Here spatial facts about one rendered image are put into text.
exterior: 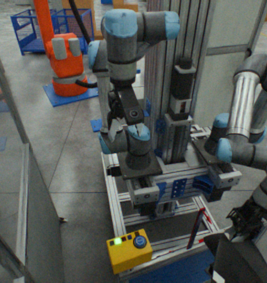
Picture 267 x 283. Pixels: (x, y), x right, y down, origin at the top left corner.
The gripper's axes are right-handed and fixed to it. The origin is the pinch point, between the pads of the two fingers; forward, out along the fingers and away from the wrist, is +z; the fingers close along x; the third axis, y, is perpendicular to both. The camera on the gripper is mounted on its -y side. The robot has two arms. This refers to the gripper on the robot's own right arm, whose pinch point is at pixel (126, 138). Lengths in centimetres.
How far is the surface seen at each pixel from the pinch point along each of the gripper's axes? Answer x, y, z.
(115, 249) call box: 10.0, -14.2, 40.7
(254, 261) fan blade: -32, -37, 32
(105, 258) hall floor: 12, 30, 148
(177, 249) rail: -20, -14, 62
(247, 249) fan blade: -33, -33, 34
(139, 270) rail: 1, -17, 63
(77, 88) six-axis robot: -10, 332, 131
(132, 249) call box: 3.8, -16.6, 40.7
